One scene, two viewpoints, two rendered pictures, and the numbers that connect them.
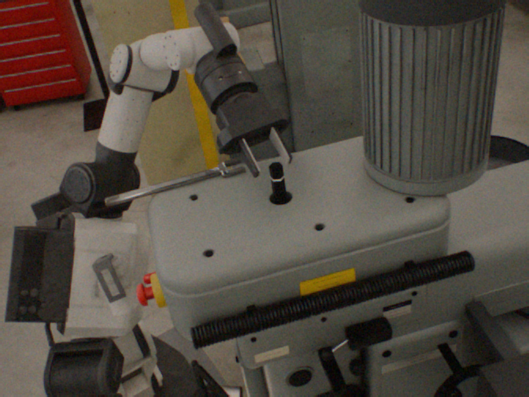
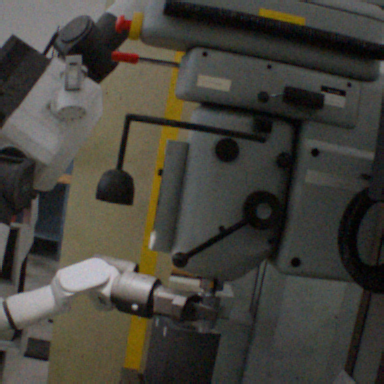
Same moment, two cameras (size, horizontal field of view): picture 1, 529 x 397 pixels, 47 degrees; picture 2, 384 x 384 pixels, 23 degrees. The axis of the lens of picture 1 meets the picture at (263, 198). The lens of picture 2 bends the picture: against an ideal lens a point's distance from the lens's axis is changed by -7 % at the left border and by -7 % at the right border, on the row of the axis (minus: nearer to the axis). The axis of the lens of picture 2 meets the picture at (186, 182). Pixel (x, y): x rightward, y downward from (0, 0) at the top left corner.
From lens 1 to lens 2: 1.44 m
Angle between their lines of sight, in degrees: 35
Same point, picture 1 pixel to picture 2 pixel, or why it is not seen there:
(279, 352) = (220, 84)
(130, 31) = (112, 119)
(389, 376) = (311, 191)
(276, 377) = (203, 148)
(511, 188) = not seen: outside the picture
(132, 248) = (90, 96)
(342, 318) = (285, 76)
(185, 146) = not seen: hidden behind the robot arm
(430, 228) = (367, 15)
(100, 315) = (38, 129)
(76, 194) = (69, 35)
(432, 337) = (358, 158)
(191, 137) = not seen: hidden behind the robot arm
